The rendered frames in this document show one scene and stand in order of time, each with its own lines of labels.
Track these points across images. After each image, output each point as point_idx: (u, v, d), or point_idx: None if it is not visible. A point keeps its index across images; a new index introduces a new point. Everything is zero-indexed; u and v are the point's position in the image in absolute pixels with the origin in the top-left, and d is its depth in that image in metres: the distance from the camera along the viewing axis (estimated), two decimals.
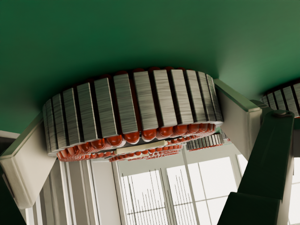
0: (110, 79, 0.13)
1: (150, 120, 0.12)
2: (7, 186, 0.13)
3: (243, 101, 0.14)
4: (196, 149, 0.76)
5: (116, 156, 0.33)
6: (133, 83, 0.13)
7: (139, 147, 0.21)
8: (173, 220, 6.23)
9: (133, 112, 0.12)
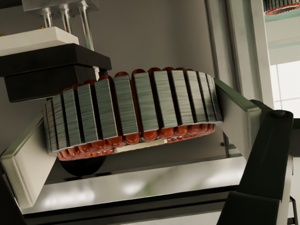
0: (110, 80, 0.13)
1: (151, 122, 0.13)
2: (8, 185, 0.13)
3: (242, 101, 0.14)
4: (279, 8, 0.72)
5: None
6: (134, 84, 0.13)
7: (139, 145, 0.21)
8: None
9: (134, 114, 0.13)
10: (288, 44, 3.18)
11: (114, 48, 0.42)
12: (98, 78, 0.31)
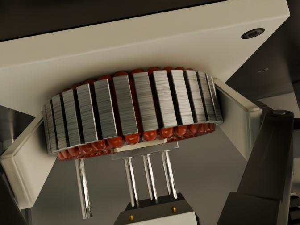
0: (110, 80, 0.13)
1: (151, 122, 0.12)
2: (7, 185, 0.13)
3: (243, 101, 0.14)
4: None
5: None
6: (133, 84, 0.13)
7: (139, 145, 0.21)
8: None
9: (133, 113, 0.12)
10: None
11: None
12: None
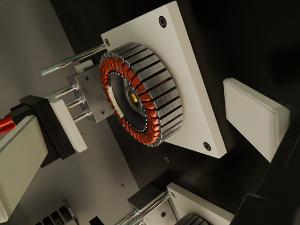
0: (173, 85, 0.26)
1: (161, 113, 0.25)
2: None
3: (267, 102, 0.13)
4: None
5: None
6: (173, 97, 0.26)
7: (114, 100, 0.32)
8: None
9: (164, 103, 0.25)
10: None
11: (108, 222, 0.57)
12: None
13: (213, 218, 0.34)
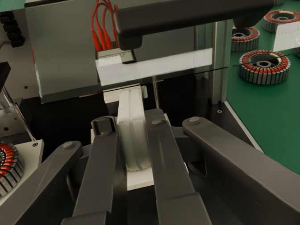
0: (141, 168, 0.43)
1: None
2: (122, 148, 0.14)
3: (135, 111, 0.15)
4: None
5: None
6: None
7: None
8: None
9: None
10: None
11: None
12: None
13: None
